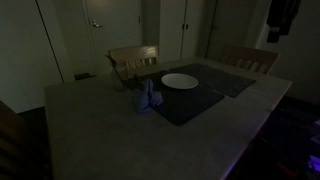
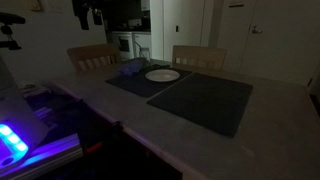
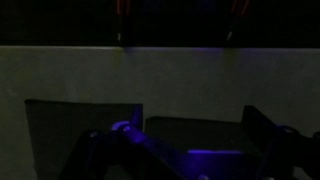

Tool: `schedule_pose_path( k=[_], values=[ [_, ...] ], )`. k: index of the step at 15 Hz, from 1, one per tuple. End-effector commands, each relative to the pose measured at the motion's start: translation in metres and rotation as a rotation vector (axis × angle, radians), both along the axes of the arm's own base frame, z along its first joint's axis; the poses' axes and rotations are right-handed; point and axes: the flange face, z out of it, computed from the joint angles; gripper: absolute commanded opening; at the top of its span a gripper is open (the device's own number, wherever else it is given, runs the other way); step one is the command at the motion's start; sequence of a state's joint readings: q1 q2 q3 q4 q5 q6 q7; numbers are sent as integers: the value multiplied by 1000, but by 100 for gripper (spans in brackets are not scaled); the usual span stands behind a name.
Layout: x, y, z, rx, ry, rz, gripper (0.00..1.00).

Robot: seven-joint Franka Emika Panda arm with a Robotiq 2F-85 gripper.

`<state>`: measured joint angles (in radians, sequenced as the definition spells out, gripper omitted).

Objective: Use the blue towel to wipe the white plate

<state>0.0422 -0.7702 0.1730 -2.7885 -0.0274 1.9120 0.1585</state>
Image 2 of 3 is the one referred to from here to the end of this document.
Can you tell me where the black camera on tripod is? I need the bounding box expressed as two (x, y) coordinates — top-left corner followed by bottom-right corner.
(0, 12), (26, 50)

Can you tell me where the silver door handle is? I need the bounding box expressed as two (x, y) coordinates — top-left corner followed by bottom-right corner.
(252, 26), (263, 34)

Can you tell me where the white kitchen oven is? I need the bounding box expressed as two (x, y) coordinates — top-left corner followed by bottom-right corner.
(112, 31), (135, 59)

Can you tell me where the dark placemat under plate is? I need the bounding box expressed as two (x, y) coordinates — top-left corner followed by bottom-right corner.
(107, 65), (191, 98)

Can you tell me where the white round plate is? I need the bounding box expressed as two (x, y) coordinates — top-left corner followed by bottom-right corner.
(145, 69), (180, 82)

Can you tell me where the white door with handle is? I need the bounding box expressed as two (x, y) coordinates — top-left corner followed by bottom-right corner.
(241, 0), (320, 86)

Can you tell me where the red handled clamp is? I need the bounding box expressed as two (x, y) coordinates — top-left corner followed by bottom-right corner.
(84, 142), (103, 154)

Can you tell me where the wooden chair near door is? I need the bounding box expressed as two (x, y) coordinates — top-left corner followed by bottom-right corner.
(172, 45), (227, 70)

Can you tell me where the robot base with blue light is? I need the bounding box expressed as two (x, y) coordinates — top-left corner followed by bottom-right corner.
(0, 60), (48, 171)

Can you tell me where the blue towel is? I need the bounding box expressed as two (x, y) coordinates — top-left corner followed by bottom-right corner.
(117, 58), (149, 76)

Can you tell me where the dark empty placemat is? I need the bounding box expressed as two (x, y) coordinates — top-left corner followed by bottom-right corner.
(148, 73), (253, 137)

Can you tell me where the wooden chair near towel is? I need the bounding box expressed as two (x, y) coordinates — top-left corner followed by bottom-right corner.
(67, 44), (122, 72)

